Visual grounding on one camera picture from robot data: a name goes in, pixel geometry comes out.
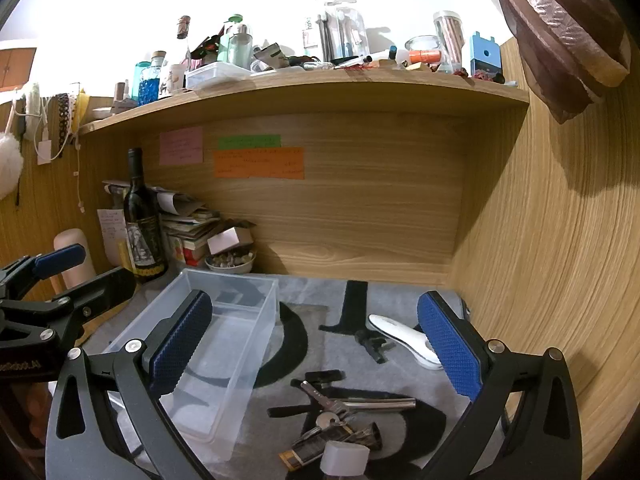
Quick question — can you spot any dark wine bottle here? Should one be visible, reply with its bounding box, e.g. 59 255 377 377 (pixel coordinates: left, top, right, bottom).
122 147 169 283

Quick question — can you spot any beige plastic bottle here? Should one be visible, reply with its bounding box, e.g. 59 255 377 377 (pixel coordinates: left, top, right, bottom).
54 228 96 291

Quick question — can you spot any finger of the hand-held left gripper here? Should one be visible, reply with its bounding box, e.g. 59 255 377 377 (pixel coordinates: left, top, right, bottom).
0 243 87 301
0 266 137 357

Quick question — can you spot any white bowl of beads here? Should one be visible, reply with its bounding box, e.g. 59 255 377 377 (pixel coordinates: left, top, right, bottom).
204 250 257 275

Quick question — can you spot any black and gold cosmetic tube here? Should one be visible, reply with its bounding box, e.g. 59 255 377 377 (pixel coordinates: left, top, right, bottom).
279 422 383 471

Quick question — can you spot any pale green bottle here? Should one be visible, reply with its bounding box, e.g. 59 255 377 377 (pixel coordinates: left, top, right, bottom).
220 12 253 68

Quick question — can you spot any white fluffy puff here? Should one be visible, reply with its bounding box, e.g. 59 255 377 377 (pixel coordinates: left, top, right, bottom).
0 130 25 201

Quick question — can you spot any black lace headband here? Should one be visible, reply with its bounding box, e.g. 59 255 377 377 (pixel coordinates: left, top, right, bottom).
54 92 72 157

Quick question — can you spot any green sticky note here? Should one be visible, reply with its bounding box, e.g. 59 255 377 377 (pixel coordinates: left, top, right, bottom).
218 135 282 150

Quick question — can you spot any clear pen holder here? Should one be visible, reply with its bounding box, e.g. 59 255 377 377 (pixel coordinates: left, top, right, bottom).
320 0 368 63

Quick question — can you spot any blue box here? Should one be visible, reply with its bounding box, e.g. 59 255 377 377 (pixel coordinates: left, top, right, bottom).
469 32 502 78

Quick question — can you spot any bunch of keys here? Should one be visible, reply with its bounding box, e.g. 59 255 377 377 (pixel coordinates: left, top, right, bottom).
267 380 417 441

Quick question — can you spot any stack of books and papers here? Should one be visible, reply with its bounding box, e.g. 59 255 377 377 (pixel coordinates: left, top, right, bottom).
102 180 256 267

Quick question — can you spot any white charger with cable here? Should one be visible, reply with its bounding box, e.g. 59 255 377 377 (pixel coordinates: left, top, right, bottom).
36 95 85 211

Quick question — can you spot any orange sticky note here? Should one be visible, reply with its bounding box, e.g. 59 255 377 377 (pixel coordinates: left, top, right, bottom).
213 147 305 180

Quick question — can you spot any tall jar of straws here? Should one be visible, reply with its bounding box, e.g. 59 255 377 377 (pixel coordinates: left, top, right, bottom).
432 10 468 73

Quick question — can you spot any small white cardboard box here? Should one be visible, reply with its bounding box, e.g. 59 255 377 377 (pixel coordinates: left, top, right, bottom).
206 227 253 256

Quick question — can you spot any white mug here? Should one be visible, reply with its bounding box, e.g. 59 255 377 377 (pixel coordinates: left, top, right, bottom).
167 63 188 93

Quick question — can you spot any grey mat with black pattern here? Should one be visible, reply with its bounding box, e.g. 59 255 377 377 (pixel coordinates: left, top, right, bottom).
75 270 506 480

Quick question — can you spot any short glass jar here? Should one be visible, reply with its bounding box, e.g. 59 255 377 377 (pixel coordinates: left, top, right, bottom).
405 35 443 66

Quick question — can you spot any white handwritten note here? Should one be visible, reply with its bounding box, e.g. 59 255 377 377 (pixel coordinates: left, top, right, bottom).
97 208 130 266

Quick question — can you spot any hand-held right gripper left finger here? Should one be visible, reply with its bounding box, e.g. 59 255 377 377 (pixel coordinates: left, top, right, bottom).
45 289 216 480

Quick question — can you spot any blue glass jar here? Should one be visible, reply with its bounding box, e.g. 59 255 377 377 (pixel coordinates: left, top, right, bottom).
134 60 161 102

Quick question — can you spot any clear plastic bin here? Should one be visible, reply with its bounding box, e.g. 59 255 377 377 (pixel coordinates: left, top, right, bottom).
102 268 280 462

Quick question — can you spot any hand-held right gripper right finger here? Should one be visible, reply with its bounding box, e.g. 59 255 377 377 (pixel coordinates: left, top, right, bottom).
417 290 583 480

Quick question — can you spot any white plug adapter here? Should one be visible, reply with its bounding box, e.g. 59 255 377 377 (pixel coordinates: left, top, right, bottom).
319 441 371 478

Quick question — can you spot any white lint shaver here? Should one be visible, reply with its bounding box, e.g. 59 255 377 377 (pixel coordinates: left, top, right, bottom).
368 314 445 371

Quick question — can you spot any clear lidded plastic box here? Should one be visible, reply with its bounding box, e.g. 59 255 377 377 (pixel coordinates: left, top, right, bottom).
185 62 252 91

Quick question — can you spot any pink sticky note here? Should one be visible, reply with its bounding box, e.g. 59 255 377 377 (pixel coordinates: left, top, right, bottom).
159 126 204 166

